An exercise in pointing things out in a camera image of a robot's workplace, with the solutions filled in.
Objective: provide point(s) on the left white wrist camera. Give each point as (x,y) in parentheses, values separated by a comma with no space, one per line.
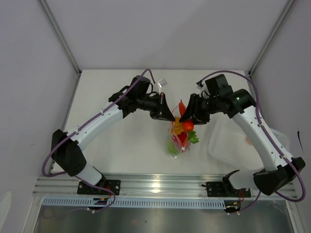
(160,84)

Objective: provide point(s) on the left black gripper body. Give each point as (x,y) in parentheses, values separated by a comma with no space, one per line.
(151,104)

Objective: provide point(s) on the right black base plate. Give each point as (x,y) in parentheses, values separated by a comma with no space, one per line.
(225,190)

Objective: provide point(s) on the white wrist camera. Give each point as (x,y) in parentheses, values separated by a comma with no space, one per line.
(201,85)
(160,84)

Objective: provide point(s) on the left aluminium frame post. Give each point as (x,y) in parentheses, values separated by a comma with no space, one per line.
(43,4)

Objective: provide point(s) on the green cabbage toy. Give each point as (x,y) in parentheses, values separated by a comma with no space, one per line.
(171,149)

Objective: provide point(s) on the red bell pepper toy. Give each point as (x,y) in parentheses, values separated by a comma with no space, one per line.
(179,141)

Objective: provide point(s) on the aluminium frame post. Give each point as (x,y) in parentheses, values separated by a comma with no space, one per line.
(281,19)
(43,4)

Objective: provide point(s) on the clear orange zip top bag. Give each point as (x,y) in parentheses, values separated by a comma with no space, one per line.
(178,111)

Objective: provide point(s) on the white perforated plastic basket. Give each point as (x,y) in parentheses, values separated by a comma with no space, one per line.
(228,144)

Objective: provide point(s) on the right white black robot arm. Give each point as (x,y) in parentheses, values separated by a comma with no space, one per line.
(279,166)

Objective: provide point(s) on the white slotted cable duct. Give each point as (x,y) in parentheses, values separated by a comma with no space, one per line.
(135,202)

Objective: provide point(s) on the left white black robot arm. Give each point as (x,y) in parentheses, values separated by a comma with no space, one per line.
(67,147)

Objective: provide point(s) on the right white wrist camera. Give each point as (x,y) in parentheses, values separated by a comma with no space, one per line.
(201,85)

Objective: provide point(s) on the yellow ginger root toy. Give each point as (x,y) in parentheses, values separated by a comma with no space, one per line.
(178,127)

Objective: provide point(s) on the aluminium mounting rail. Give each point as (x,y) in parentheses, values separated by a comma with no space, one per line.
(134,185)

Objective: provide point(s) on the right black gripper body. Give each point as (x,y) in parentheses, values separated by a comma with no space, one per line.
(202,107)

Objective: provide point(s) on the right aluminium frame post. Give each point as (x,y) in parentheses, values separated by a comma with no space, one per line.
(281,19)

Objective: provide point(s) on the orange carrot toy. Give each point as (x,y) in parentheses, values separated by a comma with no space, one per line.
(192,136)

